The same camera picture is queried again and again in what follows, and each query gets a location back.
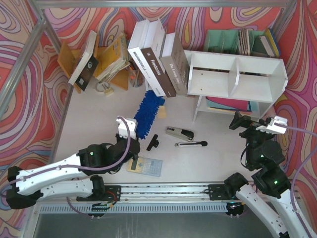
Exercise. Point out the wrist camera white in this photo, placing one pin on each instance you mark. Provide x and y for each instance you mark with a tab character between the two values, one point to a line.
125	126
276	125

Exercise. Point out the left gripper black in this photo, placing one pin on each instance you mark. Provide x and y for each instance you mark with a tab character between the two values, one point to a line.
132	148

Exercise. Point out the green desk organizer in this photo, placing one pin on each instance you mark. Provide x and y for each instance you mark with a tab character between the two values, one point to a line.
244	41

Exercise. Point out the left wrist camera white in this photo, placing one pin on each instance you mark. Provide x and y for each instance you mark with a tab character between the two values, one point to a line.
125	126

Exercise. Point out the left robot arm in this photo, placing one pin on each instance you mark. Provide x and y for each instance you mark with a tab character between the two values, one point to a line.
78	175

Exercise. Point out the yellow books stack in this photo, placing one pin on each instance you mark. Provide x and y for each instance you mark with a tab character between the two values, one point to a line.
112	59

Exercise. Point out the yellow wooden book rack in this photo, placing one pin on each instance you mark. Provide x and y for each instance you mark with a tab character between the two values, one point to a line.
66	60

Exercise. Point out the beige black stapler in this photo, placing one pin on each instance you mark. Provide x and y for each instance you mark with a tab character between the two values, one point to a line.
182	134

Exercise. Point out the black binder clip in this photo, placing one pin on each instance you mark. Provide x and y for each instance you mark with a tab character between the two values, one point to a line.
153	143

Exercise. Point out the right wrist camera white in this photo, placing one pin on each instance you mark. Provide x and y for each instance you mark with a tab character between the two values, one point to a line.
276	125

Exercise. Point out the pink toy pig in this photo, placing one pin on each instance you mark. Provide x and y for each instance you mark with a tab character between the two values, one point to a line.
270	113

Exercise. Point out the white Mademoiselle book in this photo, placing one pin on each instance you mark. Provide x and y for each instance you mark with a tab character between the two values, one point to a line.
136	44

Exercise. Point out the yellow sticky note pad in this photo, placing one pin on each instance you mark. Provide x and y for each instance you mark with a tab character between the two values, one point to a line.
162	112

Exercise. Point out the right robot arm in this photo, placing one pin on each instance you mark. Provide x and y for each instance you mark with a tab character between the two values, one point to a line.
284	218

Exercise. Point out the coloured paper stack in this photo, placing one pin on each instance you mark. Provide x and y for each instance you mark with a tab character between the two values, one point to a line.
226	104

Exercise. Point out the grey Lonely Ones book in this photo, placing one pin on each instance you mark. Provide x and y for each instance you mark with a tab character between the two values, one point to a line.
175	62

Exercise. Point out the white box cutter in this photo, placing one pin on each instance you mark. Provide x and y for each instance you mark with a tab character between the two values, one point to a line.
191	144

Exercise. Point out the brown Fredonia book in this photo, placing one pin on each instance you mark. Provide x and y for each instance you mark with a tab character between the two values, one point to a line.
157	79

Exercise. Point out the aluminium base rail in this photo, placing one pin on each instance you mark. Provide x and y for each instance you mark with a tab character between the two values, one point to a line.
170	198

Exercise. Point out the black white book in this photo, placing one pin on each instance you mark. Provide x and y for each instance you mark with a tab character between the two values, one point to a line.
85	63

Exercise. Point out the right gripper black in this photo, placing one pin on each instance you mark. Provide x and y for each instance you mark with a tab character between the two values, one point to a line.
249	124

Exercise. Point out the calculator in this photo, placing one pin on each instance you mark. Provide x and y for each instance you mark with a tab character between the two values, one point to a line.
145	166

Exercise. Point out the blue microfiber duster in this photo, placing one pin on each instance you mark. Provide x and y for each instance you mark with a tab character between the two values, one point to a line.
147	112

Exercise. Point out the white bookshelf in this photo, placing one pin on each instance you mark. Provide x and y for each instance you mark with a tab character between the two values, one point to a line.
235	77

